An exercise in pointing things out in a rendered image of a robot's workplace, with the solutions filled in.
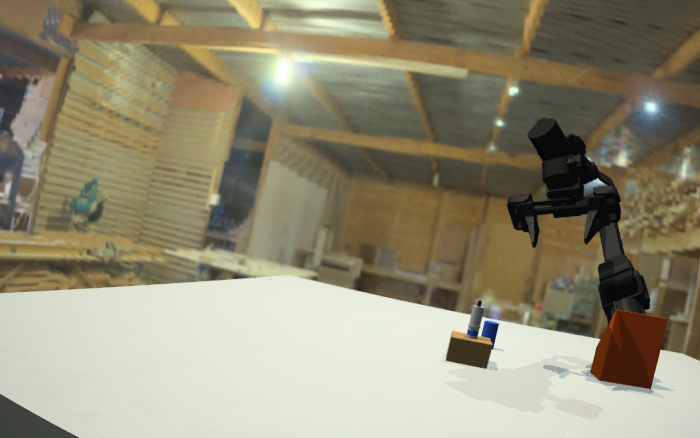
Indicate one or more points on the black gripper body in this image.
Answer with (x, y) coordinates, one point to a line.
(565, 202)

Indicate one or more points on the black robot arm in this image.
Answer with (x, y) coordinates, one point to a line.
(621, 286)

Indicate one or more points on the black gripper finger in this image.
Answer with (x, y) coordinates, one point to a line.
(598, 216)
(528, 221)

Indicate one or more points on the grey marker with blue band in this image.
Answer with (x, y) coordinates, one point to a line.
(475, 321)

